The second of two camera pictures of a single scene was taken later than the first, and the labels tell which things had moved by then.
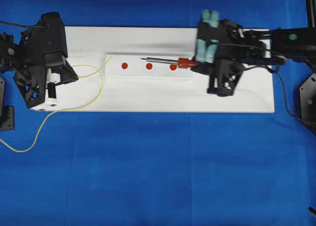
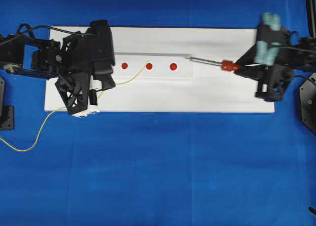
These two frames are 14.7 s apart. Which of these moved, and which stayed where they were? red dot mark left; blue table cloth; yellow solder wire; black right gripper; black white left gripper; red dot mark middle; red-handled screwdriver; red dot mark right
Moved: red-handled screwdriver; black right gripper; black white left gripper; yellow solder wire
Stayed: red dot mark left; blue table cloth; red dot mark middle; red dot mark right
